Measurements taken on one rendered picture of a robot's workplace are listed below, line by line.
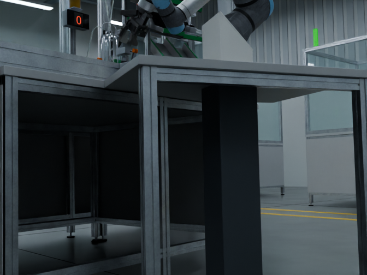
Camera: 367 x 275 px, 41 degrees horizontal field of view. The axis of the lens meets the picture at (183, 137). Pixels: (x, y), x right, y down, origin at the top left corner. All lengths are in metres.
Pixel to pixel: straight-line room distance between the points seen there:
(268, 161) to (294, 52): 4.49
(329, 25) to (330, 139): 6.02
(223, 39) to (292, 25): 10.71
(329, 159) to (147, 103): 4.90
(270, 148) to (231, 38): 6.72
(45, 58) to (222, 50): 0.64
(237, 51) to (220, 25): 0.12
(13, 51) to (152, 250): 0.83
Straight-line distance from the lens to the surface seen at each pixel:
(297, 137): 12.10
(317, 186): 6.35
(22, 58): 1.82
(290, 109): 12.26
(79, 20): 2.36
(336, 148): 6.19
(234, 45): 1.86
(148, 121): 1.48
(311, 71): 1.75
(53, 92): 1.78
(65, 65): 1.91
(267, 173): 8.45
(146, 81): 1.49
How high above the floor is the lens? 0.52
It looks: 3 degrees up
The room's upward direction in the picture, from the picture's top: 1 degrees counter-clockwise
